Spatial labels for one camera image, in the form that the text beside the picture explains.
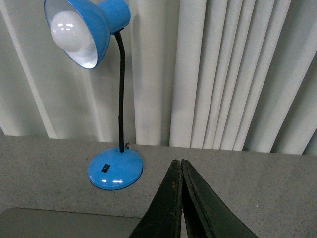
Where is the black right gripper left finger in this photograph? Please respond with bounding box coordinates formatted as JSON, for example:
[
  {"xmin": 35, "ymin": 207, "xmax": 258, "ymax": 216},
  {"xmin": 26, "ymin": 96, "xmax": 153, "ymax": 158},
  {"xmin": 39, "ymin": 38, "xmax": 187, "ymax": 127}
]
[{"xmin": 130, "ymin": 160, "xmax": 183, "ymax": 238}]

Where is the blue gooseneck desk lamp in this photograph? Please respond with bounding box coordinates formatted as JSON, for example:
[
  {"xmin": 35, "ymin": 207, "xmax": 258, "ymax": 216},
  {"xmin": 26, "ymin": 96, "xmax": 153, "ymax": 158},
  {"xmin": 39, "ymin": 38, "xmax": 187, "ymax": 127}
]
[{"xmin": 44, "ymin": 0, "xmax": 143, "ymax": 190}]

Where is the white curtain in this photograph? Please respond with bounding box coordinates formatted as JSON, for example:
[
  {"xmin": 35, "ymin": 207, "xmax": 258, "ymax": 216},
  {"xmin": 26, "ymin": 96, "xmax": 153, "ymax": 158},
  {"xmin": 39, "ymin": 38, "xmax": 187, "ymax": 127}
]
[{"xmin": 0, "ymin": 0, "xmax": 317, "ymax": 155}]

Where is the grey laptop with black screen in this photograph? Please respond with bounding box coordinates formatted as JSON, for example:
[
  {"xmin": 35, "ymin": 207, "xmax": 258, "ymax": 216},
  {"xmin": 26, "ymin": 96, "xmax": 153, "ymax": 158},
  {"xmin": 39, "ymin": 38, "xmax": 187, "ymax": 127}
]
[{"xmin": 0, "ymin": 208, "xmax": 141, "ymax": 238}]

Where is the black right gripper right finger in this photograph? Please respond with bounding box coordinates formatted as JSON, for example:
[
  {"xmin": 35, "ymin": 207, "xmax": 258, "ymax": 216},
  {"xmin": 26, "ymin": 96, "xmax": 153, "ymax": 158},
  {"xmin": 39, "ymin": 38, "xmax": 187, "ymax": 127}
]
[{"xmin": 181, "ymin": 160, "xmax": 256, "ymax": 238}]

